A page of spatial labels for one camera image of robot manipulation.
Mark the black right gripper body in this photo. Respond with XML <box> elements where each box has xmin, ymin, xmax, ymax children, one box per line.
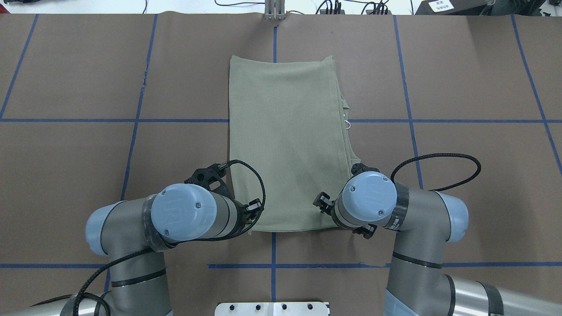
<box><xmin>313</xmin><ymin>163</ymin><xmax>382</xmax><ymax>240</ymax></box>

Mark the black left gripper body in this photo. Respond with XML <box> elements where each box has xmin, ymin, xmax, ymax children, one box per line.
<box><xmin>185</xmin><ymin>162</ymin><xmax>264</xmax><ymax>233</ymax></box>

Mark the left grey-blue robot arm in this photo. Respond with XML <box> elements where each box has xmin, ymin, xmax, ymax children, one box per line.
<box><xmin>10</xmin><ymin>160</ymin><xmax>266</xmax><ymax>316</ymax></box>

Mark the olive green long-sleeve shirt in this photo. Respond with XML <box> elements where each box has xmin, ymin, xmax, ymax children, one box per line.
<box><xmin>228</xmin><ymin>56</ymin><xmax>360</xmax><ymax>233</ymax></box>

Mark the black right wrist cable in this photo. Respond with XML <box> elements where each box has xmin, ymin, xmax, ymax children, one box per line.
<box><xmin>390</xmin><ymin>153</ymin><xmax>482</xmax><ymax>193</ymax></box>

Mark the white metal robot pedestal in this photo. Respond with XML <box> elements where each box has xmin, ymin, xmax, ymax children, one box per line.
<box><xmin>214</xmin><ymin>302</ymin><xmax>331</xmax><ymax>316</ymax></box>

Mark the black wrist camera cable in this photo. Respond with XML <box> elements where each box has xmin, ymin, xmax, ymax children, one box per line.
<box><xmin>31</xmin><ymin>159</ymin><xmax>267</xmax><ymax>316</ymax></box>

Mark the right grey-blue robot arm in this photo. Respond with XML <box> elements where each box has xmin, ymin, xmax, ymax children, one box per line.
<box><xmin>313</xmin><ymin>163</ymin><xmax>562</xmax><ymax>316</ymax></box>

